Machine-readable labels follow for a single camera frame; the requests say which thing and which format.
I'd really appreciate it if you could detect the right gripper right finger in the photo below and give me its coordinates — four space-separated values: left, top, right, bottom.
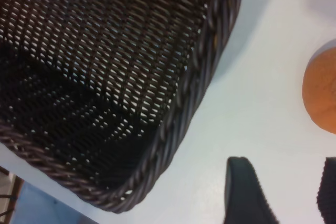
316 156 336 224

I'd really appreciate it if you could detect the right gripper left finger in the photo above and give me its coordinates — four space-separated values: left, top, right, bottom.
223 156 280 224

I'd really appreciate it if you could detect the orange fruit with knob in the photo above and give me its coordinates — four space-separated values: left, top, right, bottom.
301 39 336 133

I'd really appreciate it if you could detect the dark brown wicker basket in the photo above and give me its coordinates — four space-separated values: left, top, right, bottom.
0 0 250 214

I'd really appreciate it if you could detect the brown wooden frame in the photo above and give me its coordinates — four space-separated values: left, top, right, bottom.
0 167 26 224

